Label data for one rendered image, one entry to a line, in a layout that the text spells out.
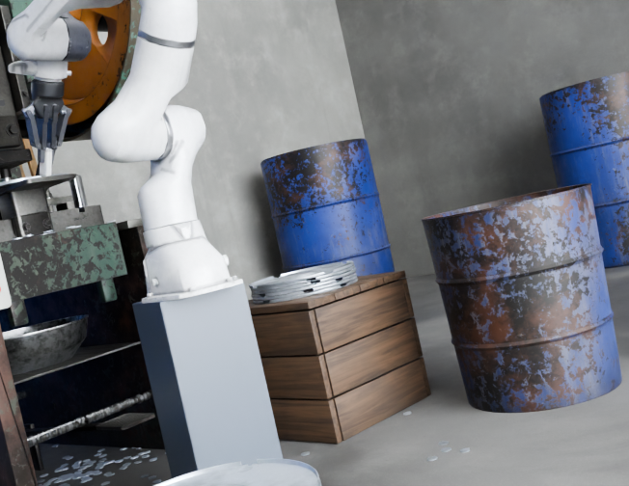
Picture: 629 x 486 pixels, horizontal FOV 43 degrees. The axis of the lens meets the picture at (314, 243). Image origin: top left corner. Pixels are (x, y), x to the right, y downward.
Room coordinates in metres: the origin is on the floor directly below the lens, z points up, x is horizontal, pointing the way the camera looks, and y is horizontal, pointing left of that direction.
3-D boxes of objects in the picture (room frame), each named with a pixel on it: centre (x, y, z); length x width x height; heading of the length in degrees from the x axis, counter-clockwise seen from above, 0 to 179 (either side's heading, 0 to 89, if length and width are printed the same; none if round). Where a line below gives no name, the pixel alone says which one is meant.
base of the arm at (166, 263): (1.60, 0.26, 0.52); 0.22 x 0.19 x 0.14; 30
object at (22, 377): (2.18, 0.83, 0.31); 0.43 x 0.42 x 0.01; 139
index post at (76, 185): (2.22, 0.61, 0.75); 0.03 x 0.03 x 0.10; 49
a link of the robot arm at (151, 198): (1.67, 0.25, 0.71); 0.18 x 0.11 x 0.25; 138
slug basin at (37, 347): (2.17, 0.82, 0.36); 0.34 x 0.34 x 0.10
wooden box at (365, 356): (2.17, 0.05, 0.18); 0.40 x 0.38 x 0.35; 44
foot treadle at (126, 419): (2.08, 0.72, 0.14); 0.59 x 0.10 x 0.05; 49
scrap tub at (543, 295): (1.99, -0.48, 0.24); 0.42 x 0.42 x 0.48
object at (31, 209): (2.06, 0.69, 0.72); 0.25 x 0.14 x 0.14; 49
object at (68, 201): (2.30, 0.71, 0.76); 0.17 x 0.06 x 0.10; 139
